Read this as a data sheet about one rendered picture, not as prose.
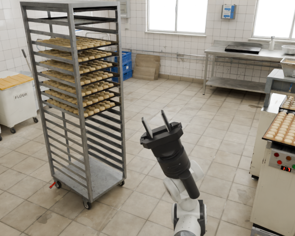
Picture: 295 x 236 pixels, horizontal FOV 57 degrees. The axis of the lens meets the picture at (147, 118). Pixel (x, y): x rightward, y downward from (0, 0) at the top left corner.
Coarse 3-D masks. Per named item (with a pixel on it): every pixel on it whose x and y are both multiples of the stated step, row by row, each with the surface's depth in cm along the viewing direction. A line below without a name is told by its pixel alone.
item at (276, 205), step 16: (272, 144) 206; (272, 176) 209; (288, 176) 202; (256, 192) 222; (272, 192) 214; (288, 192) 206; (256, 208) 227; (272, 208) 218; (288, 208) 211; (256, 224) 236; (272, 224) 224; (288, 224) 216
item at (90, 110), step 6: (48, 102) 252; (54, 102) 249; (60, 102) 250; (102, 102) 251; (108, 102) 249; (66, 108) 236; (72, 108) 236; (90, 108) 236; (96, 108) 239; (102, 108) 236; (78, 114) 226; (84, 114) 224; (90, 114) 227
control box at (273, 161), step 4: (272, 148) 200; (272, 152) 199; (276, 152) 197; (280, 152) 196; (284, 152) 196; (272, 156) 200; (280, 156) 197; (284, 156) 195; (292, 156) 192; (272, 160) 201; (276, 160) 199; (280, 160) 198; (284, 160) 196; (288, 160) 194; (292, 160) 193; (268, 164) 204; (272, 164) 202; (276, 164) 201; (280, 164) 199; (284, 164) 197; (288, 164) 196; (292, 164) 194; (280, 168) 200; (292, 168) 195; (292, 172) 196
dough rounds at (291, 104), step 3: (291, 96) 276; (285, 99) 274; (288, 99) 269; (291, 99) 269; (285, 102) 262; (288, 102) 262; (291, 102) 267; (294, 102) 262; (282, 105) 260; (285, 105) 254; (288, 105) 256; (291, 105) 255; (294, 105) 254; (288, 108) 253; (291, 108) 249; (294, 108) 248
